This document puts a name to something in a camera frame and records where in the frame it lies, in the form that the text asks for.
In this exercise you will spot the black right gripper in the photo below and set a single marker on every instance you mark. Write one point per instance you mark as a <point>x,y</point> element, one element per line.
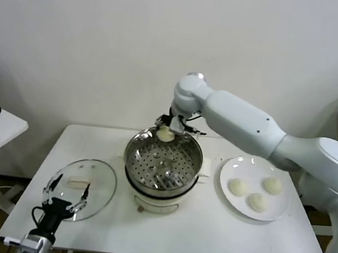
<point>167,119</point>

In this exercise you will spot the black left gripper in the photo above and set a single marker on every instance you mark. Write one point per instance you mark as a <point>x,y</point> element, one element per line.
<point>55,211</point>

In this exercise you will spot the white steamed baozi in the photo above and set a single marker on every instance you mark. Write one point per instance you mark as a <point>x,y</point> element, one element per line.
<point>164,135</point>
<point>258,202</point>
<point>272,185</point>
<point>237,187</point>

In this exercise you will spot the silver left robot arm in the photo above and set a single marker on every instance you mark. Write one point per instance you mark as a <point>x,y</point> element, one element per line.
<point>36,245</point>

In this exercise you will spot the stainless steel steamer basket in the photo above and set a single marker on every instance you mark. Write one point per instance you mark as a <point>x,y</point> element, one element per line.
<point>130,155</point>

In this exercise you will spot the glass pot lid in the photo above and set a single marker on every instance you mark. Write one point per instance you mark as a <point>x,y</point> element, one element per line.
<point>107,183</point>

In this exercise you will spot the white round plate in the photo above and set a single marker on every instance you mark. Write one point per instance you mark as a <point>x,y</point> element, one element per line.
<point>234,170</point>

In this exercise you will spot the cream electric cooking pot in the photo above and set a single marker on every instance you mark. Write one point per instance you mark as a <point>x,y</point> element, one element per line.
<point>154,205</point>

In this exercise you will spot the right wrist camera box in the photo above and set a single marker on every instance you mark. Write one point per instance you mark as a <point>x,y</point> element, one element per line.
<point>177,125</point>

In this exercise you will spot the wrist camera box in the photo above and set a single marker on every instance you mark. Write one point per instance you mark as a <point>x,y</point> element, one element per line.
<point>177,125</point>
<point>13,241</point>

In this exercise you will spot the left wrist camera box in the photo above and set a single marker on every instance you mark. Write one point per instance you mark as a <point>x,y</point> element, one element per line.
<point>13,241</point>

